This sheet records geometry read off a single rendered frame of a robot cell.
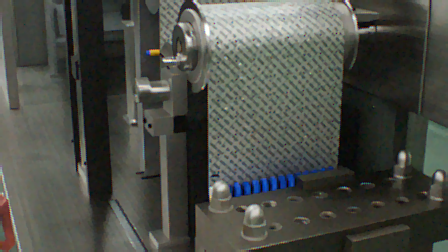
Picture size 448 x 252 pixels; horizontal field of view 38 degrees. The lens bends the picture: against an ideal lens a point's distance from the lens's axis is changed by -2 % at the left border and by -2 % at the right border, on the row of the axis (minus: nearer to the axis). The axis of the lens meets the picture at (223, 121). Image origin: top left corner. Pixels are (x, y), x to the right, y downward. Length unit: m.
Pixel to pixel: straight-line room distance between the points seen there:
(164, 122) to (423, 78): 0.42
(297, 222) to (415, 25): 0.37
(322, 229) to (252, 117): 0.22
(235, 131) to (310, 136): 0.14
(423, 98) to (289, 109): 0.21
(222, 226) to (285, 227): 0.09
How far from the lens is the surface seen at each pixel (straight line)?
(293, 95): 1.06
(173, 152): 1.09
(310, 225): 0.95
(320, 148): 1.12
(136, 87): 1.06
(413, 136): 1.41
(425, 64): 1.08
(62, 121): 1.85
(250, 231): 0.90
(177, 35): 1.03
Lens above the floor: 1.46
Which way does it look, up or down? 18 degrees down
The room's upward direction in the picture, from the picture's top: straight up
